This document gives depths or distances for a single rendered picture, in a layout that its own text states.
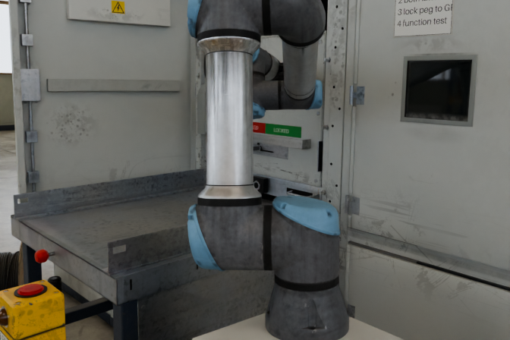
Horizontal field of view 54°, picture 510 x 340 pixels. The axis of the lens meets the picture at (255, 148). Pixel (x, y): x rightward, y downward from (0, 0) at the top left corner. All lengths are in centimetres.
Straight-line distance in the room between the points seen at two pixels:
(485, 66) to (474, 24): 10
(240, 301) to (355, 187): 43
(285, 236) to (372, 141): 56
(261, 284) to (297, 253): 53
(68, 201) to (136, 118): 40
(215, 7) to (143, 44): 98
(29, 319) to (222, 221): 34
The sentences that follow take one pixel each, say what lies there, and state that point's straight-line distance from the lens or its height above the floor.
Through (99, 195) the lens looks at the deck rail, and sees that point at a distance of 168.
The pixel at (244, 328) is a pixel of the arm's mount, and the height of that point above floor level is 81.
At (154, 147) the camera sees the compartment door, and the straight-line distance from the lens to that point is 189.
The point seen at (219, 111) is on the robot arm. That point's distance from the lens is 88.
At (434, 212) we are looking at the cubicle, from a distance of 130.
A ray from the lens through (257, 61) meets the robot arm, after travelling 129.
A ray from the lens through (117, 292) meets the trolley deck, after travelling 109.
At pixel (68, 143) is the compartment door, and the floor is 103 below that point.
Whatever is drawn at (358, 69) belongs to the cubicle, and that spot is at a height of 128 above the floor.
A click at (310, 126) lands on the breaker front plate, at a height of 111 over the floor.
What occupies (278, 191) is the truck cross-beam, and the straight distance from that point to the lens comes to 167.
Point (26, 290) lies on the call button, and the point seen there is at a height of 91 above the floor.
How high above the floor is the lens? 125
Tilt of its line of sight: 8 degrees down
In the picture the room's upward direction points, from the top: 1 degrees clockwise
